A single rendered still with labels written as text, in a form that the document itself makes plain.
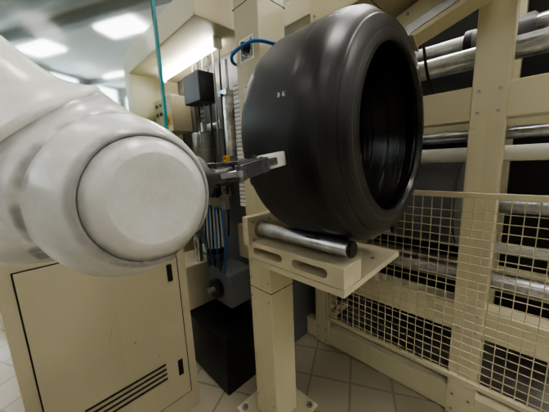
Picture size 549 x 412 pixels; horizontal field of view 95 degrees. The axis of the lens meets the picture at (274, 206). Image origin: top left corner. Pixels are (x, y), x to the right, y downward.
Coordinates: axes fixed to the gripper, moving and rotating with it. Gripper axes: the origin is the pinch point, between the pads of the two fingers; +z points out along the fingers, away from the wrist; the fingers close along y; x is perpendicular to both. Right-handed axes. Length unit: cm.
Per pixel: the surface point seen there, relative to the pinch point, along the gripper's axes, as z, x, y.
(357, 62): 14.6, -16.1, -12.4
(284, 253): 10.4, 28.6, 10.9
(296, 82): 6.4, -14.4, -3.5
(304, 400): 25, 116, 27
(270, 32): 35, -38, 28
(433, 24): 70, -32, -11
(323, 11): 57, -45, 21
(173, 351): -13, 78, 64
